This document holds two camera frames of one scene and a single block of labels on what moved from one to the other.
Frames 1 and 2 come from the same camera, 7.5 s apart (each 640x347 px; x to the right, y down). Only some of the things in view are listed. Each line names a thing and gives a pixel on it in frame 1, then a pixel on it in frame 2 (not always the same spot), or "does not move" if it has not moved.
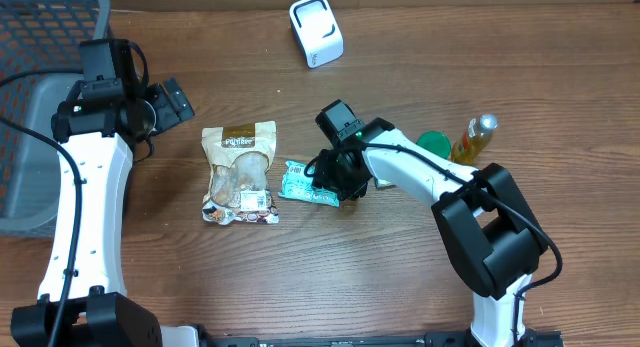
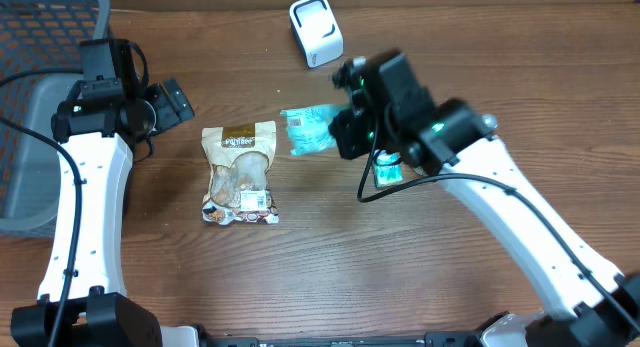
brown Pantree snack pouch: x=240 y=158 does not move
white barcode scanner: x=317 y=29 does not move
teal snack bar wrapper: x=296 y=184 → x=308 y=128
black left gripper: x=169 y=116 does not move
